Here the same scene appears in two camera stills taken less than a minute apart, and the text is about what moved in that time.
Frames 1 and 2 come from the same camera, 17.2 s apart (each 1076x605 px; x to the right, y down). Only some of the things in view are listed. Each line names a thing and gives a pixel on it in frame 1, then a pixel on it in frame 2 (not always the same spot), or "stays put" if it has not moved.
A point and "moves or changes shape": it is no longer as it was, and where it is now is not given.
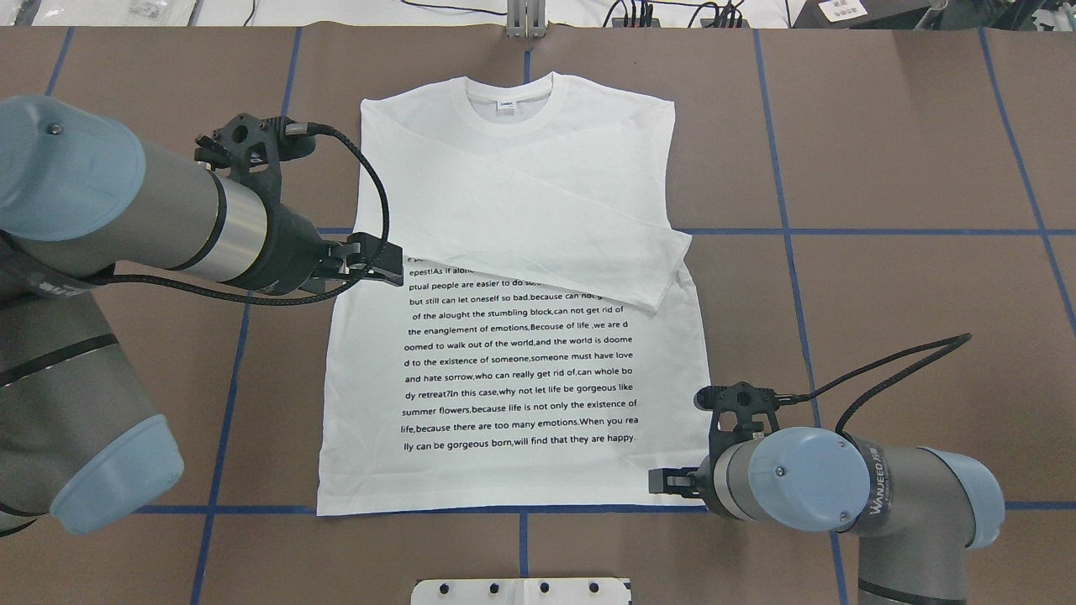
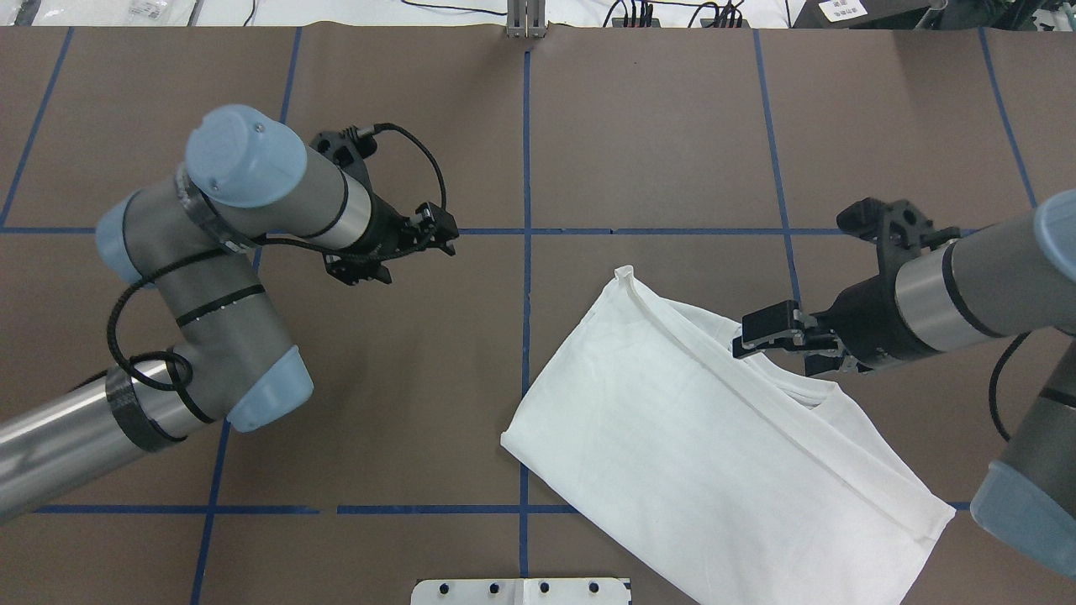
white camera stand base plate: x=520 y=591 stays put
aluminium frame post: x=526 y=19 stays put
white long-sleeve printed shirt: x=543 y=352 moves or changes shape
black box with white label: x=863 y=14 stays put
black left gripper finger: x=372 y=257 -> x=435 y=228
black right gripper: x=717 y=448 -> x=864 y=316
